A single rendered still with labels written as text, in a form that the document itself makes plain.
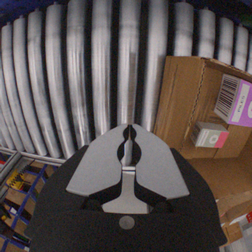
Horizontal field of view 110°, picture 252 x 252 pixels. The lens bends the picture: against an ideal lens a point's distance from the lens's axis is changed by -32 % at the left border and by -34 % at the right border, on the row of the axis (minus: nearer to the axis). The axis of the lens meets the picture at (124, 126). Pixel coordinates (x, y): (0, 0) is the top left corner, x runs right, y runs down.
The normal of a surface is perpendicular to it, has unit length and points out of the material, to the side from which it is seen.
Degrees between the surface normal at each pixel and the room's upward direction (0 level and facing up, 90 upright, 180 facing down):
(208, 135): 0
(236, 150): 0
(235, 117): 0
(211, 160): 89
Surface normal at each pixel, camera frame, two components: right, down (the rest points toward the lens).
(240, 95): -0.05, 0.50
